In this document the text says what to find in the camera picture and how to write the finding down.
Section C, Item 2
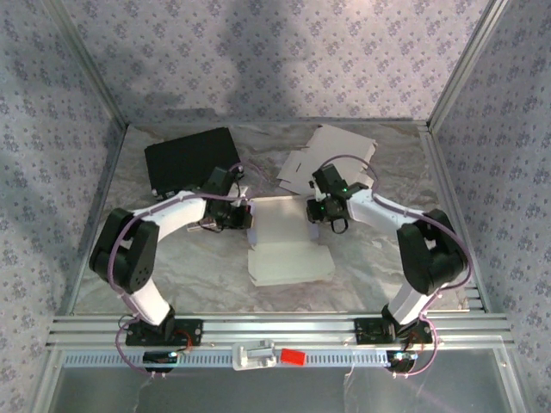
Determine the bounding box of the white plastic bracket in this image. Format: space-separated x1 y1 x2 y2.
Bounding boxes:
231 339 277 371

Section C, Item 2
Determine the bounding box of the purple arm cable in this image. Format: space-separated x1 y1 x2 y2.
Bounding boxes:
329 154 474 379
109 161 270 379

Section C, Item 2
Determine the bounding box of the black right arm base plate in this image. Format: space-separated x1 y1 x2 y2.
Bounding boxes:
355 317 434 345

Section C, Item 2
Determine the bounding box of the black controller module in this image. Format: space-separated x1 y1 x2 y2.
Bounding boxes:
144 350 178 373
386 350 418 373

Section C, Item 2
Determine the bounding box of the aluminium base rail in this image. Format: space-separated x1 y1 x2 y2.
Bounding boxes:
46 313 516 348

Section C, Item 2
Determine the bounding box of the lavender paper box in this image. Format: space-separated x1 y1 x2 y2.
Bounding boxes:
247 195 336 288

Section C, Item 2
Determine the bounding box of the aluminium side rail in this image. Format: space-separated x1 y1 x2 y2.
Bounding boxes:
419 122 494 315
53 122 132 317

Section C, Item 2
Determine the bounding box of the black ribbed carrying case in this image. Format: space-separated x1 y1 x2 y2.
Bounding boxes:
144 126 245 199

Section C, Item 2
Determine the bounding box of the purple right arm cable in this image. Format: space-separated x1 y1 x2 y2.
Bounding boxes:
329 154 474 379

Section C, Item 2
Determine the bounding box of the small printed card box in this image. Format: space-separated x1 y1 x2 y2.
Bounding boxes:
187 218 216 234

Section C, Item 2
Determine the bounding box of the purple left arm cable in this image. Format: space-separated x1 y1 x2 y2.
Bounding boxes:
109 161 270 379

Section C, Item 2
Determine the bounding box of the red plastic block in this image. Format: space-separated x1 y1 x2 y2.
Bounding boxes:
280 348 307 367

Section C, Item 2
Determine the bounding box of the aluminium frame post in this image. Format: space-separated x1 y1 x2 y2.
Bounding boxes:
425 0 516 133
45 0 131 128

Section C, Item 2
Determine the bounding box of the grey slotted cable duct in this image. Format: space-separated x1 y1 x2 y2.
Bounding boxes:
62 348 391 369

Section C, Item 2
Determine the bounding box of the grey metal panel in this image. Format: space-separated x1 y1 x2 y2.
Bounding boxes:
32 348 530 413

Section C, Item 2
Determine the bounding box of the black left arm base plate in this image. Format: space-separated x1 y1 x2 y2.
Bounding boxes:
125 318 204 347

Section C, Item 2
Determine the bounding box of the beige paper box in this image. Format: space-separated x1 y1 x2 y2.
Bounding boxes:
276 124 378 197

